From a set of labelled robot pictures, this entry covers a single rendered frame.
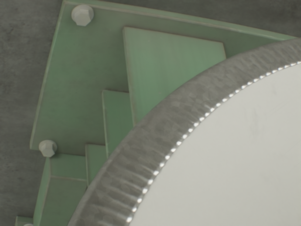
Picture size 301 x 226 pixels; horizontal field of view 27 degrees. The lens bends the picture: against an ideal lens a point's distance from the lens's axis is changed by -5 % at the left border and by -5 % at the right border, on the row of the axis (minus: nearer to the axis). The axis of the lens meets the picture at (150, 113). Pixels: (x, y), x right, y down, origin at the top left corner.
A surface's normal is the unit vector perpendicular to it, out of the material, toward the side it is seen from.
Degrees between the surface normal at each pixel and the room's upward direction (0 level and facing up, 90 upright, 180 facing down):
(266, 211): 90
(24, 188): 0
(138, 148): 91
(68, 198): 0
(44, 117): 0
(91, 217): 83
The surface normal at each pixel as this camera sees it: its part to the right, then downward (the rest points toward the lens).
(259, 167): 0.28, -0.69
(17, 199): 0.11, 0.72
